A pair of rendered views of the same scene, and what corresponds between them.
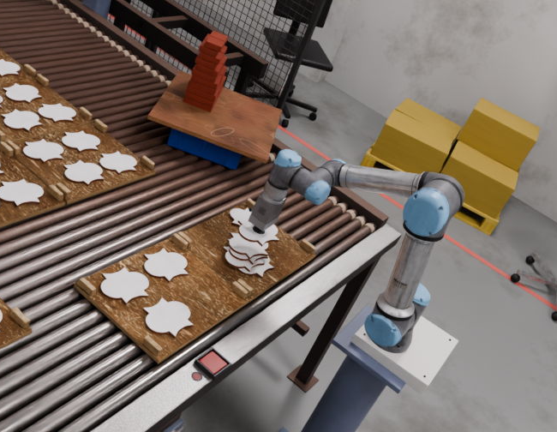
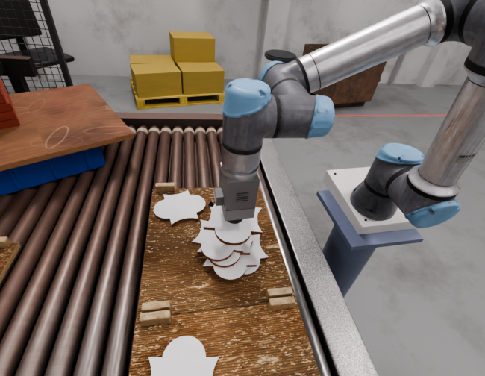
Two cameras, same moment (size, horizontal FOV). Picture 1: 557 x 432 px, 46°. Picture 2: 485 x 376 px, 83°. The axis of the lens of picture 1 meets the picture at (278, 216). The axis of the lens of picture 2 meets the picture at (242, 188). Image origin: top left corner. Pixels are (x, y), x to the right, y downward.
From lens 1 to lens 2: 165 cm
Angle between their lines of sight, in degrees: 30
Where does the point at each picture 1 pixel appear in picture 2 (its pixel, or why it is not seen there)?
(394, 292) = (458, 171)
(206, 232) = (163, 264)
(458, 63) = (141, 19)
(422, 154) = (167, 80)
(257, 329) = (339, 325)
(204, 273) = (226, 325)
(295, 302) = (308, 248)
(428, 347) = not seen: hidden behind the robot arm
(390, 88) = (113, 57)
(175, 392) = not seen: outside the picture
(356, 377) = (365, 252)
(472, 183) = (202, 80)
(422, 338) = not seen: hidden behind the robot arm
